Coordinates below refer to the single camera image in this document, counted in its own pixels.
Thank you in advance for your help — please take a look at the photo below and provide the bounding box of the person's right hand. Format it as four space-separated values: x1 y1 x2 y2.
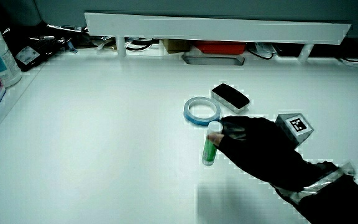
208 113 333 192

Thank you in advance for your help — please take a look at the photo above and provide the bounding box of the green and white glue stick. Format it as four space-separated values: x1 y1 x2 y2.
201 121 224 167

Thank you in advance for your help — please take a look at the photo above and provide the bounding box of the person's right forearm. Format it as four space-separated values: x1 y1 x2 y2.
271 159 358 224

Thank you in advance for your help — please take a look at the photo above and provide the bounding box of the black whiteboard eraser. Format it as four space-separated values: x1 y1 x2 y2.
211 83 250 114

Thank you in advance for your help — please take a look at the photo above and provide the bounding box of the blue tape roll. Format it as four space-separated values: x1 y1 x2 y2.
183 96 222 126

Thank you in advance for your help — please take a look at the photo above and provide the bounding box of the red box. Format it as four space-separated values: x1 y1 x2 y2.
193 40 247 55

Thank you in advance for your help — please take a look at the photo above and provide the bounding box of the white desk shelf riser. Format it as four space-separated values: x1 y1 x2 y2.
84 11 352 63

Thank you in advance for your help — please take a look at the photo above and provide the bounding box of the brown cardboard box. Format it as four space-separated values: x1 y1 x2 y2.
161 39 191 55

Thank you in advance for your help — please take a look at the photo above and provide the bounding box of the black bag with white label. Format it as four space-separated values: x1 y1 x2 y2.
3 26 74 73

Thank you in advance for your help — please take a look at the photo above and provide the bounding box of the black cable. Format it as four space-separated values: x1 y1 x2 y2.
247 43 276 60
124 38 154 52

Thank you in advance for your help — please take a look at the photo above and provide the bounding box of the grey cable slot cover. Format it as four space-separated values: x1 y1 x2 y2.
181 54 246 67

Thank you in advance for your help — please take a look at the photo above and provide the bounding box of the white cable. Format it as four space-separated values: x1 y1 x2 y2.
337 57 358 69

